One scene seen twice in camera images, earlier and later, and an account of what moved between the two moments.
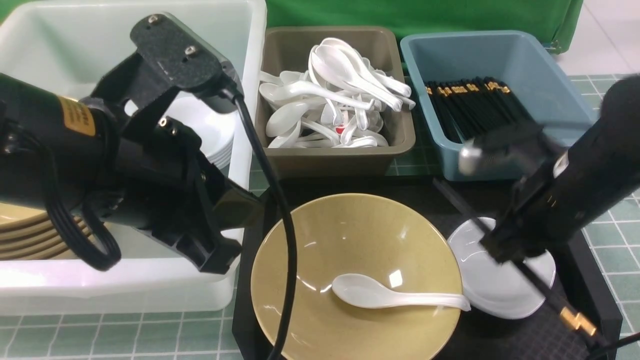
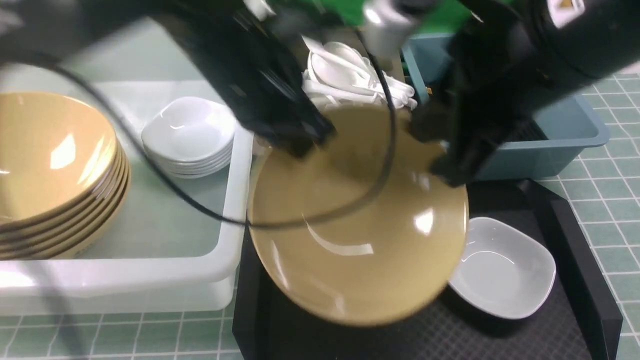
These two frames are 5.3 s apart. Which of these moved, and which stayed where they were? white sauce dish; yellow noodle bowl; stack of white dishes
Moved: yellow noodle bowl
Stayed: white sauce dish; stack of white dishes
